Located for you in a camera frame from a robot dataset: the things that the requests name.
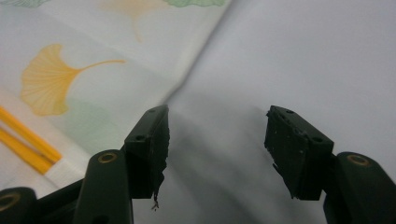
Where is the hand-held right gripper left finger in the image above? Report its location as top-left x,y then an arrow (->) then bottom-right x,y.
73,104 -> 171,224

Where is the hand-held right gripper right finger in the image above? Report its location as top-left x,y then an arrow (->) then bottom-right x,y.
264,105 -> 396,224

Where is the white ginkgo print zip bag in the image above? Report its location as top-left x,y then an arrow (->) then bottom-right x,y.
0,0 -> 233,200

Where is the white table mat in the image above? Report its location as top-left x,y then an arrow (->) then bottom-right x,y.
133,0 -> 396,224

